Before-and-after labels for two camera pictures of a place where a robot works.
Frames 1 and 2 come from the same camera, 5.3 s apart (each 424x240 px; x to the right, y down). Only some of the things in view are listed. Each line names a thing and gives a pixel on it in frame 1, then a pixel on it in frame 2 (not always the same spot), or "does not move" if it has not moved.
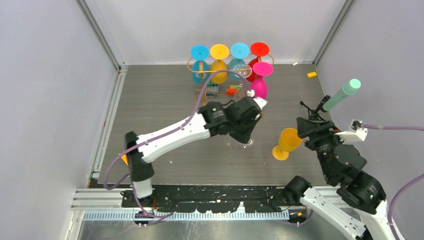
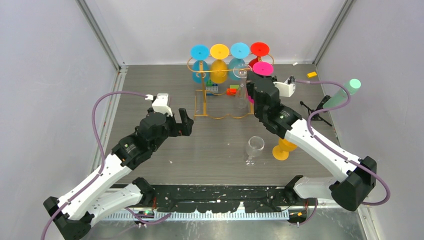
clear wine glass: x=247 y=145 -> x=255 y=145
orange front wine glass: x=289 y=141 does not move
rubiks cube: x=211 y=89 does not move
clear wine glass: x=246 y=70 does not move
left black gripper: x=245 y=138 -> x=180 y=129
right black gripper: x=309 y=127 -> x=252 y=77
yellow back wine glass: x=219 y=52 does not move
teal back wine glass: x=239 y=51 does not move
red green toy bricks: x=232 y=91 does not move
